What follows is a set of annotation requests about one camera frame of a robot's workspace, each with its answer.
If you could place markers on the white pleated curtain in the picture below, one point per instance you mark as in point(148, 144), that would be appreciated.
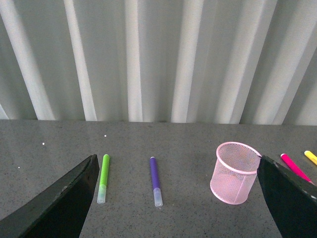
point(219, 61)

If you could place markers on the green marker pen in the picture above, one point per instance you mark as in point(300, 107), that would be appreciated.
point(103, 180)

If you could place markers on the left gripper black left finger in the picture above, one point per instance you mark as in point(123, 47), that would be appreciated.
point(60, 210)

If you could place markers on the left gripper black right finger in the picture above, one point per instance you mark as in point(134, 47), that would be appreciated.
point(291, 200)

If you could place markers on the pink marker pen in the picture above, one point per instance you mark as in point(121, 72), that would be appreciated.
point(291, 164)

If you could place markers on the yellow marker pen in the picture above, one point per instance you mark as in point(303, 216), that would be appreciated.
point(311, 156)

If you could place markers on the pink mesh pen cup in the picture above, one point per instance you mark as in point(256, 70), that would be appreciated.
point(235, 172)

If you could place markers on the purple marker pen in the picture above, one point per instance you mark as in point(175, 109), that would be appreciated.
point(155, 182)

